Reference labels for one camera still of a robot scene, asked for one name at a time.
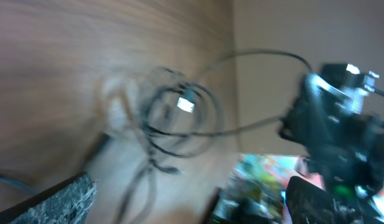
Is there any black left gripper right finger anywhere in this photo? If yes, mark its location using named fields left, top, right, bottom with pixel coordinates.
left=285, top=176, right=381, bottom=224

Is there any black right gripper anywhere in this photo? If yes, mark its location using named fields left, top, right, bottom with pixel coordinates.
left=278, top=73, right=384, bottom=195

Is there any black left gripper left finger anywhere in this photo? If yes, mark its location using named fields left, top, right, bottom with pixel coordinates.
left=0, top=172, right=97, bottom=224

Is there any thick black usb cable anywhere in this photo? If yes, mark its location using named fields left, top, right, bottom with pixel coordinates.
left=113, top=67, right=288, bottom=224

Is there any black right camera cable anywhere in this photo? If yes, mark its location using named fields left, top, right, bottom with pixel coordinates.
left=370, top=85, right=384, bottom=101

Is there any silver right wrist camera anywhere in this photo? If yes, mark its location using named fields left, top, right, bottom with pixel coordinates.
left=320, top=63, right=380, bottom=114

